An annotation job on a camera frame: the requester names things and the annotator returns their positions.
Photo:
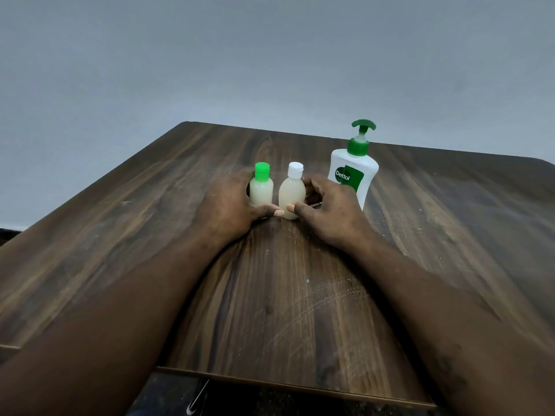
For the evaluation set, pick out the person's right hand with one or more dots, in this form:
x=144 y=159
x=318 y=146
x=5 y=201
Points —
x=334 y=216

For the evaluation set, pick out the person's left hand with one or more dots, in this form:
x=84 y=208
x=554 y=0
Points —
x=225 y=212

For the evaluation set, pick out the small clear bottle green-capped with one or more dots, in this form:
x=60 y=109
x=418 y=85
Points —
x=261 y=190

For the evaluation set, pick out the white hand sanitizer pump bottle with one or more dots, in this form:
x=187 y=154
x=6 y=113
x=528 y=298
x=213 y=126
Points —
x=351 y=173

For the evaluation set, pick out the small clear bottle white cap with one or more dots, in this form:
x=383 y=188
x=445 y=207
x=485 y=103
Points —
x=292 y=194

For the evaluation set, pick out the green bottle cap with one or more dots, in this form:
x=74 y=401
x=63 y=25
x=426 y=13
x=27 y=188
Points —
x=262 y=171

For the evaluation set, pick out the person's right forearm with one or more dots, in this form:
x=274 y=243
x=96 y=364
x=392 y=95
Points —
x=459 y=333

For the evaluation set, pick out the person's left forearm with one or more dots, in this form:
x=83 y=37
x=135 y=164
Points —
x=95 y=333

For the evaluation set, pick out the black metal table frame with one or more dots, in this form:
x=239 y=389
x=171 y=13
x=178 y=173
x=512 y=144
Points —
x=197 y=398

